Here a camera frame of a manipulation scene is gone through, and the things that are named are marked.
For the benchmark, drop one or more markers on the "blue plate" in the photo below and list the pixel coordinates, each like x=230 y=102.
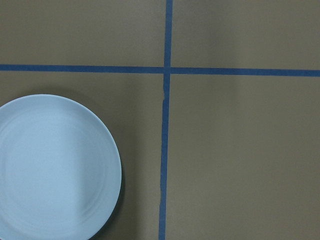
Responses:
x=60 y=170

